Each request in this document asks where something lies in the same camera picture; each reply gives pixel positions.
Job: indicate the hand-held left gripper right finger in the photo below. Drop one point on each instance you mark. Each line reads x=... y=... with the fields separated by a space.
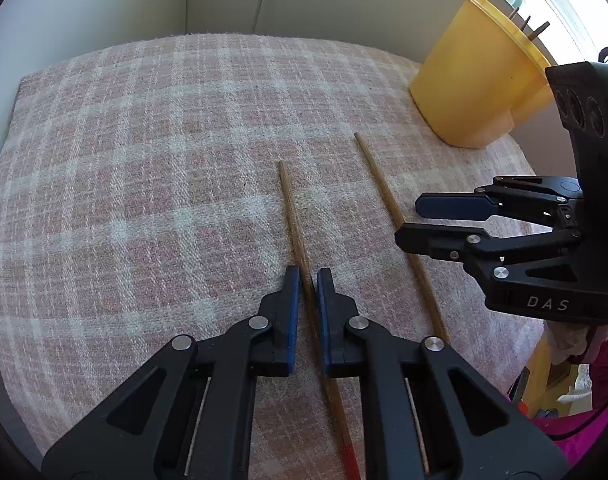
x=324 y=320

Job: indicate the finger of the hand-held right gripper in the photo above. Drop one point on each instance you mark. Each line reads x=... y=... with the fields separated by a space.
x=428 y=240
x=453 y=206

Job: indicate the yellow object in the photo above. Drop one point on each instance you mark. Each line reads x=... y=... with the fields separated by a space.
x=538 y=380

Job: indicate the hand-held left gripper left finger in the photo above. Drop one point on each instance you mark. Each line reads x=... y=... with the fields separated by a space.
x=294 y=310

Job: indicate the dark brown chopstick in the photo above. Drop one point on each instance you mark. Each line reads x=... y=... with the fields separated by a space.
x=542 y=29

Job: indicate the white counter cabinet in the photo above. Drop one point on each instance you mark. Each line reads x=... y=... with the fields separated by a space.
x=359 y=0

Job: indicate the yellow plastic container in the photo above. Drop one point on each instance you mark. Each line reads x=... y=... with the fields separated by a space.
x=463 y=85

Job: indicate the pink checked cloth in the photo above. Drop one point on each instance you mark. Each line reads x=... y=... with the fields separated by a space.
x=134 y=160

